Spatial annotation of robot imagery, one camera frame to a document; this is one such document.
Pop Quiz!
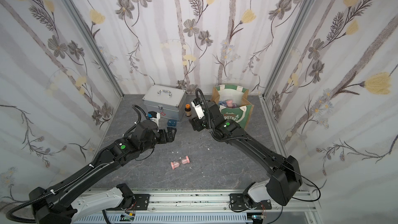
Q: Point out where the green burlap canvas bag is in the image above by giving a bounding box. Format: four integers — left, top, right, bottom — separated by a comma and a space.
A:
211, 85, 254, 129

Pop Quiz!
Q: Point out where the pink hourglass number 15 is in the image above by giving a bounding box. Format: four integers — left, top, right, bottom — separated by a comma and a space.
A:
171, 161, 180, 170

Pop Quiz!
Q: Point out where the pink hourglass pair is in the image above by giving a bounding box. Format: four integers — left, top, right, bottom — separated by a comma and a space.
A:
181, 156, 190, 164

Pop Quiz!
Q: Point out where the teal pill box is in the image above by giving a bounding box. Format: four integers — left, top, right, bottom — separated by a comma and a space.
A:
167, 119, 178, 127

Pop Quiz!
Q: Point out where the silver aluminium case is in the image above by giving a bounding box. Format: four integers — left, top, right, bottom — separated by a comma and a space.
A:
143, 85, 187, 121

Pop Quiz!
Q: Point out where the brown bottle orange cap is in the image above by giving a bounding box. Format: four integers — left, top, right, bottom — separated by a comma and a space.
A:
184, 104, 192, 117

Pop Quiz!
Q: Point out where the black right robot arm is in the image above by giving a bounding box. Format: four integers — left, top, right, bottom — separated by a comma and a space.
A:
190, 88, 305, 209

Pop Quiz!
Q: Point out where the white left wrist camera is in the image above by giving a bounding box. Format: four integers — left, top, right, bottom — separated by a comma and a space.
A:
147, 111, 161, 126

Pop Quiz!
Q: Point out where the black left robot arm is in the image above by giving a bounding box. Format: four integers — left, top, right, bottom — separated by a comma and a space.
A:
6, 105, 177, 224

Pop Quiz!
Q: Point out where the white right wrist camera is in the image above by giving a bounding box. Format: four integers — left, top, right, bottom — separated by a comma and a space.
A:
191, 99, 205, 119

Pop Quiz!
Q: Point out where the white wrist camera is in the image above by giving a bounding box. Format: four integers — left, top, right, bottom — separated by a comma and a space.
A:
147, 111, 161, 126
191, 99, 205, 119

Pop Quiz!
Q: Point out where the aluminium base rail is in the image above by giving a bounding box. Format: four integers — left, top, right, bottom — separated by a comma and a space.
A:
76, 189, 322, 224

